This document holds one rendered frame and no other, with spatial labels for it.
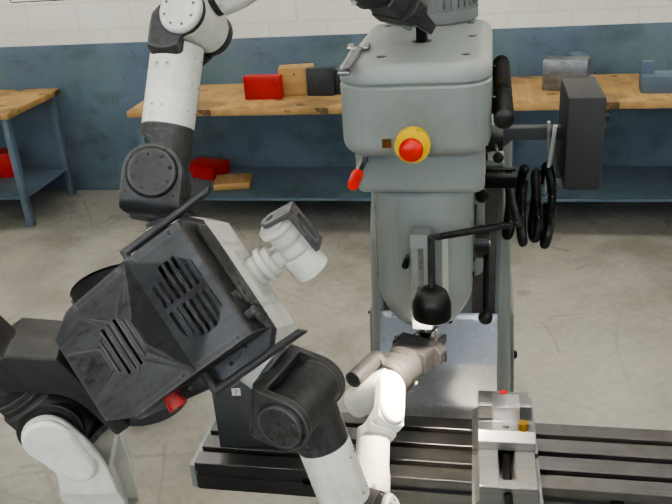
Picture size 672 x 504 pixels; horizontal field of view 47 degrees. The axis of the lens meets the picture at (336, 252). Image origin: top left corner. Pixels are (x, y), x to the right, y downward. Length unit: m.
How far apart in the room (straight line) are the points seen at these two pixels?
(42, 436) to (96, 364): 0.20
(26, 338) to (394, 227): 0.70
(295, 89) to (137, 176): 4.25
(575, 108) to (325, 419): 0.88
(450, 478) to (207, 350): 0.86
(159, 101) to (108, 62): 5.12
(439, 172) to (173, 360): 0.60
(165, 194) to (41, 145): 5.71
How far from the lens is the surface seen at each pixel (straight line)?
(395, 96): 1.32
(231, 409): 1.91
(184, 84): 1.36
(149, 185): 1.28
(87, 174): 6.86
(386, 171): 1.46
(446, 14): 1.67
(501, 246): 2.06
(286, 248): 1.29
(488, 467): 1.77
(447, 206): 1.52
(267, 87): 5.45
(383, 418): 1.51
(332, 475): 1.33
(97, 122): 6.66
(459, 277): 1.59
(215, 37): 1.40
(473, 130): 1.34
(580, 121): 1.77
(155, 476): 3.45
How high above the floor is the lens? 2.16
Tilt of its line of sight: 25 degrees down
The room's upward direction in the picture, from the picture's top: 4 degrees counter-clockwise
